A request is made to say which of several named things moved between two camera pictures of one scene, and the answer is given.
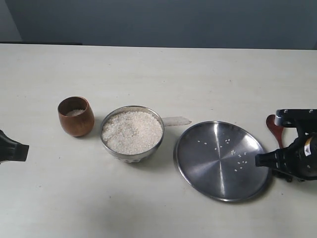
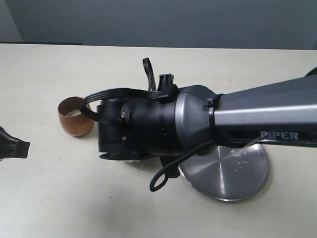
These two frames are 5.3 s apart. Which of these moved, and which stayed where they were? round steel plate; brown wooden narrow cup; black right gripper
Moved: black right gripper
Stayed: brown wooden narrow cup; round steel plate
